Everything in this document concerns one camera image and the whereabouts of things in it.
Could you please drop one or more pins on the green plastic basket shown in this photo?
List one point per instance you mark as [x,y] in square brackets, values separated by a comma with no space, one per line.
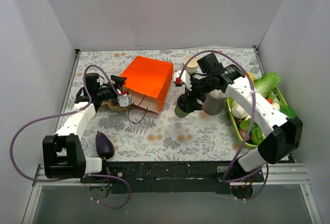
[254,139]

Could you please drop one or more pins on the black plastic cup lid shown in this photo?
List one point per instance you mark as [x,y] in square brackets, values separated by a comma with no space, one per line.
[185,104]

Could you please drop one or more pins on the grey straw holder cup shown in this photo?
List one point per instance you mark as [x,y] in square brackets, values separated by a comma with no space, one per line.
[213,106]

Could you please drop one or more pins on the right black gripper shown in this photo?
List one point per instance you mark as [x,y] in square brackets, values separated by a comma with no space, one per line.
[188,90]

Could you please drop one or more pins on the purple eggplant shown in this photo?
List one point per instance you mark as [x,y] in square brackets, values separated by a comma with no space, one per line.
[104,146]

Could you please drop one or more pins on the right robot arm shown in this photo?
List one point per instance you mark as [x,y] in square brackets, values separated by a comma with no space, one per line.
[282,133]

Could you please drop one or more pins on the orange paper bag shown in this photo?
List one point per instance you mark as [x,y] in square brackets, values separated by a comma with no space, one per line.
[148,81]

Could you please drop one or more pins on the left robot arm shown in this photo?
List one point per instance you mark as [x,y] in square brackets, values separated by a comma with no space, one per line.
[62,152]

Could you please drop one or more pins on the stack of paper cups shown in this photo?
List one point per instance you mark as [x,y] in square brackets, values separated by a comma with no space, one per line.
[192,66]

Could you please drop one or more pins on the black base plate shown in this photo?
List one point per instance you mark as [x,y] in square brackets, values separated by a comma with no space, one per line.
[167,177]

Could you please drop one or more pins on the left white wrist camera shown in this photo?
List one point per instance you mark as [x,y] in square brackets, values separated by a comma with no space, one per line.
[124,99]

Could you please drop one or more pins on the white garlic toy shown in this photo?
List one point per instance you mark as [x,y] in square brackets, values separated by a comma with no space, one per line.
[238,111]

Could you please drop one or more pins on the green paper cup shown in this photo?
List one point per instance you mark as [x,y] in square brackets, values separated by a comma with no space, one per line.
[179,112]

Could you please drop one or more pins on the floral tablecloth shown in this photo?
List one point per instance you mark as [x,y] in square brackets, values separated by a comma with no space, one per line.
[140,135]

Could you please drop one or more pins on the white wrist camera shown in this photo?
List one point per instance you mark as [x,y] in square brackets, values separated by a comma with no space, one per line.
[181,78]
[124,99]

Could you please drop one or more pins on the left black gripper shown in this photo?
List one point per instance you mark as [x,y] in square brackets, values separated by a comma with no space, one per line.
[117,89]

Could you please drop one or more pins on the aluminium frame rail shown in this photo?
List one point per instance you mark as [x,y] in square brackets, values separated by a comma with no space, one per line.
[280,194]

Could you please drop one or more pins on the pink sweet potato toy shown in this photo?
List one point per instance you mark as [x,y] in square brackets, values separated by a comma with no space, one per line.
[243,133]

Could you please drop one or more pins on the napa cabbage toy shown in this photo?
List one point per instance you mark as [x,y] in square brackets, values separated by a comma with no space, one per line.
[267,83]

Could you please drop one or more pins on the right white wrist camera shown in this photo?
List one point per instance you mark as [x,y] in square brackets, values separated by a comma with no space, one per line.
[181,78]

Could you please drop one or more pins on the white radish toy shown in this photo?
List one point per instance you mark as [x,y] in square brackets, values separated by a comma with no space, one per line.
[276,106]

